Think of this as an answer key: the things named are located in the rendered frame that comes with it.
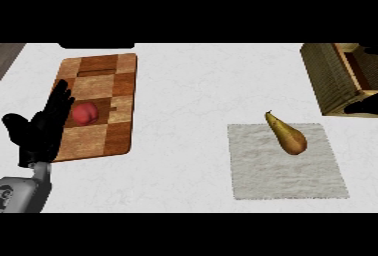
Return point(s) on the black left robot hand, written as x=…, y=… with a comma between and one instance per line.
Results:
x=45, y=128

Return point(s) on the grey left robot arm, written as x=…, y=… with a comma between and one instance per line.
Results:
x=23, y=193

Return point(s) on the brown pear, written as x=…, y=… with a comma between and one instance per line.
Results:
x=289, y=136

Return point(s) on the white cloth placemat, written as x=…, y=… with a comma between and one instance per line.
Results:
x=286, y=166

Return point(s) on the wicker basket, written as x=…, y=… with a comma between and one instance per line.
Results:
x=340, y=78

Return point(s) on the red peach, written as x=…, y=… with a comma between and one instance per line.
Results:
x=85, y=113

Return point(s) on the checkered wooden cutting board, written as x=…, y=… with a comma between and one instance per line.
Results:
x=98, y=100

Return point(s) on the dark grey counter strip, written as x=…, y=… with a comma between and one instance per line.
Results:
x=10, y=56

